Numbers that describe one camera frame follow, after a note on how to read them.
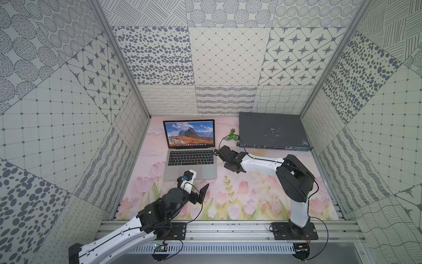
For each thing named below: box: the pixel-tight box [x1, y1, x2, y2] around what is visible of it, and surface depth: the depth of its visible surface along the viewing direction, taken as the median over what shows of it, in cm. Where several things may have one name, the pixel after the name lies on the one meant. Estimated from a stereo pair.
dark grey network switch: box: [236, 111, 314, 152], surface depth 109 cm
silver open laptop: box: [162, 118, 218, 182], surface depth 100 cm
